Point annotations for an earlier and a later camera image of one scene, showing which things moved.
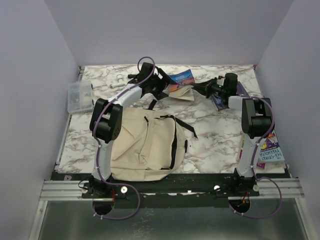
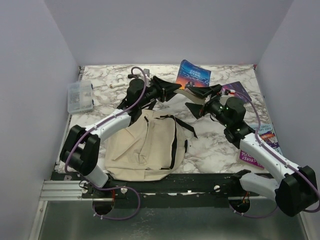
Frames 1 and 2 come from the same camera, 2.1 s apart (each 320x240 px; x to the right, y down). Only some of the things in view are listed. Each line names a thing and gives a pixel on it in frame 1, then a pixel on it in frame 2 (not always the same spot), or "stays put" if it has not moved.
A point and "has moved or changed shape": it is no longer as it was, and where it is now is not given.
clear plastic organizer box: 79,96 stays put
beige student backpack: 151,146 stays put
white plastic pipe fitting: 120,83 stays put
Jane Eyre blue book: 183,89 has moved or changed shape
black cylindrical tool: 130,76 stays put
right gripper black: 205,88 → 205,91
